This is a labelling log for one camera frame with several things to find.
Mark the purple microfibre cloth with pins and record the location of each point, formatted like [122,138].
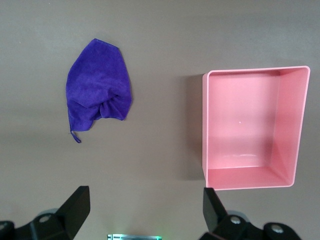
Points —
[97,82]

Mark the pink plastic box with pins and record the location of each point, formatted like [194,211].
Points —
[240,120]

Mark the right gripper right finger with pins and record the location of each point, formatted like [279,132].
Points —
[212,212]

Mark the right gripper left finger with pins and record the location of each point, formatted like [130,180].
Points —
[75,212]

